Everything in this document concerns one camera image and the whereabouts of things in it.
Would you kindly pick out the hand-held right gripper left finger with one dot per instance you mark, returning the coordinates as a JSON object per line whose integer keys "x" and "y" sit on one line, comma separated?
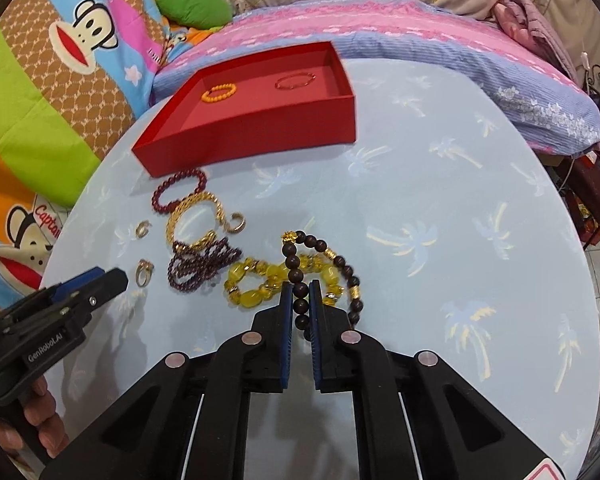
{"x": 285, "y": 332}

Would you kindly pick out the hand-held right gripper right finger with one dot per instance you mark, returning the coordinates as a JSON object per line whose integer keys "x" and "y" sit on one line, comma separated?
{"x": 316, "y": 332}

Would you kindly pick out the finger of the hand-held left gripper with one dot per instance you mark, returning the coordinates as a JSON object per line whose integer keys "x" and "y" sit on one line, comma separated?
{"x": 111, "y": 284}
{"x": 92, "y": 275}

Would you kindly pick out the gold hoop earring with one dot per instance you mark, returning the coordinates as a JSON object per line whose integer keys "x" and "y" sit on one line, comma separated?
{"x": 241, "y": 227}

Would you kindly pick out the red cardboard box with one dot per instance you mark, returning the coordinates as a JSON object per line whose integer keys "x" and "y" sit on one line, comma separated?
{"x": 260, "y": 140}

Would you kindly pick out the person's left hand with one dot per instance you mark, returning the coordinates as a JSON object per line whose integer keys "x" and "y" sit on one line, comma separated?
{"x": 42, "y": 412}

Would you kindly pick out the light blue palm tablecloth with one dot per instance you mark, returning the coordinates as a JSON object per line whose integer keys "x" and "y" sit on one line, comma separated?
{"x": 430, "y": 220}

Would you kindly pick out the monkey print blanket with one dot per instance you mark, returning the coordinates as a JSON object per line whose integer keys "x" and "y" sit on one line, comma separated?
{"x": 55, "y": 90}

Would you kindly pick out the thin rose gold bangle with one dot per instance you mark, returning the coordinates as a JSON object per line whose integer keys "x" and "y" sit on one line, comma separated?
{"x": 307, "y": 76}

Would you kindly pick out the green pillow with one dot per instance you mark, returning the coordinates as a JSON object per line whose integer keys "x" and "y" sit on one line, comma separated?
{"x": 195, "y": 5}

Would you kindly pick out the dark wooden furniture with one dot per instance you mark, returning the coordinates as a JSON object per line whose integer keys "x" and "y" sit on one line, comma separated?
{"x": 592, "y": 195}

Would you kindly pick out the pink blue striped quilt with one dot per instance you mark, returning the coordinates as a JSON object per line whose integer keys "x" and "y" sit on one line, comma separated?
{"x": 430, "y": 25}

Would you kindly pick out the folded pink cloth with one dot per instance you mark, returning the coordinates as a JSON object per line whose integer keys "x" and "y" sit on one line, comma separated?
{"x": 535, "y": 25}

